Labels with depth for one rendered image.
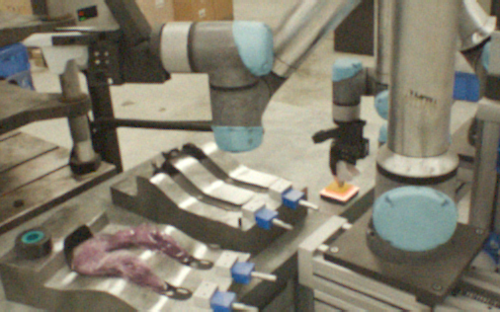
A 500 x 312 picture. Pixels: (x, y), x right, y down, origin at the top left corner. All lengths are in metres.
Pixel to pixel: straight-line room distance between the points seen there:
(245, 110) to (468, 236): 0.51
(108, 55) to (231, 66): 0.19
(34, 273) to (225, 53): 0.76
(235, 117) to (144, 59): 0.16
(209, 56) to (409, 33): 0.27
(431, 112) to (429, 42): 0.09
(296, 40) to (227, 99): 0.16
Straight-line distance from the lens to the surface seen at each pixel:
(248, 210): 1.50
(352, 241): 1.16
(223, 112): 0.90
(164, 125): 2.05
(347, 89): 1.58
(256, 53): 0.86
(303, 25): 0.97
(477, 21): 1.57
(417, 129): 0.86
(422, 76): 0.84
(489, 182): 1.26
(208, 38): 0.88
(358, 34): 5.62
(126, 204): 1.78
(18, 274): 1.48
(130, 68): 0.94
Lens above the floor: 1.69
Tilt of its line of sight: 25 degrees down
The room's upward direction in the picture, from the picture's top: 4 degrees counter-clockwise
